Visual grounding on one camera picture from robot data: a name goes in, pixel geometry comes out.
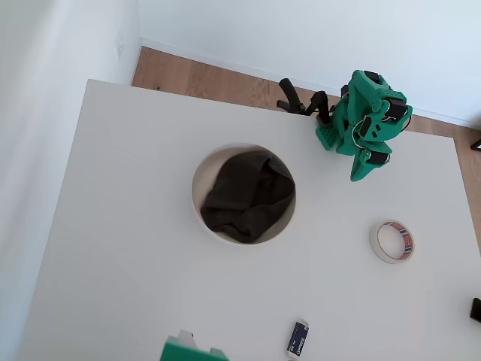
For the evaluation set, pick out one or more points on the black furniture foot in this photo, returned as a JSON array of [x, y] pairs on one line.
[[476, 144]]

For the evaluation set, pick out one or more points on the blue and white eraser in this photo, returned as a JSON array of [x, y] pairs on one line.
[[298, 338]]

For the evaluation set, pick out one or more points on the black box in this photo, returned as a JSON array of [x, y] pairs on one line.
[[476, 310]]

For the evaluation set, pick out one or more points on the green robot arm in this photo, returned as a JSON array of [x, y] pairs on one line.
[[359, 97]]

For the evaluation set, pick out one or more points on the white bowl with dark cloth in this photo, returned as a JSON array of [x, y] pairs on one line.
[[197, 188]]

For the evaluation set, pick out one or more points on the green gripper black motor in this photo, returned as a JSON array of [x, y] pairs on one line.
[[361, 168]]

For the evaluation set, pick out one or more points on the dark grey cloth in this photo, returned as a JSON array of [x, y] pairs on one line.
[[244, 195]]

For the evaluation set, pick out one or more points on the white masking tape roll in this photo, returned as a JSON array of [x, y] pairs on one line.
[[374, 240]]

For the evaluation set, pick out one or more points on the white plastic piece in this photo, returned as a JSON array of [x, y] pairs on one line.
[[186, 336]]

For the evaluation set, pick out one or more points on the green printed part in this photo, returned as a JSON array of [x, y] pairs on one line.
[[188, 351]]

